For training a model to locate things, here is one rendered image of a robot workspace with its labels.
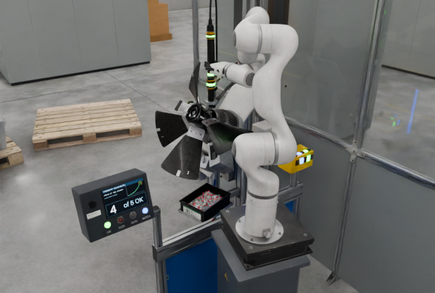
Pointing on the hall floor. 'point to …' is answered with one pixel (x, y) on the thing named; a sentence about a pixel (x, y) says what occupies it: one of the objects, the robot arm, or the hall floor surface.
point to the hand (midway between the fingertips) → (211, 64)
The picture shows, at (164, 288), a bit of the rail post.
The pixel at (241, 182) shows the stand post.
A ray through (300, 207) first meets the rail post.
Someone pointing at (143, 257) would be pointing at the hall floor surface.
